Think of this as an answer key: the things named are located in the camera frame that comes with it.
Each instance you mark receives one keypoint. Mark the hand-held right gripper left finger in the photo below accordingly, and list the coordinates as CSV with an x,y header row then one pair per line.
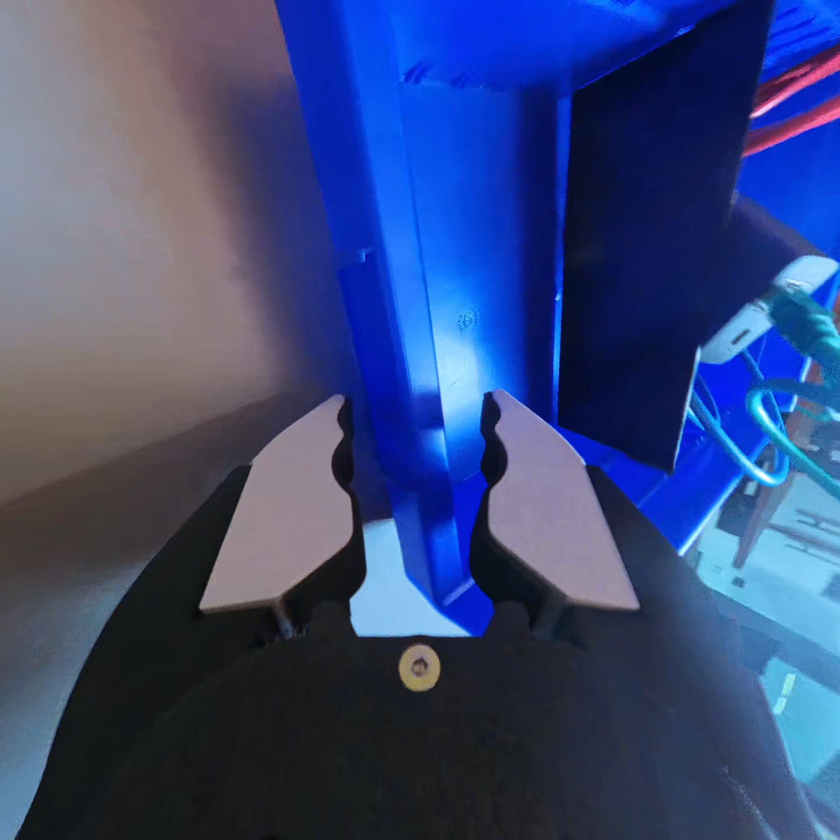
x,y
282,525

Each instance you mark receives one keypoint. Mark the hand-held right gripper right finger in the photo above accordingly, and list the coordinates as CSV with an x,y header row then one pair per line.
x,y
558,525

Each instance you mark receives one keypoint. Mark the white adapter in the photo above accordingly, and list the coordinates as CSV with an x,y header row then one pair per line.
x,y
741,328

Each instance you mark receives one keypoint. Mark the dark flat panel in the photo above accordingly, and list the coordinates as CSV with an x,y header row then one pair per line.
x,y
643,262

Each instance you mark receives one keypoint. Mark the blue plastic bin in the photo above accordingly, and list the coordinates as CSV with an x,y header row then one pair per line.
x,y
459,197

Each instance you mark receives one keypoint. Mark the dark furniture frame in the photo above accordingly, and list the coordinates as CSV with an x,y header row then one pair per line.
x,y
754,525

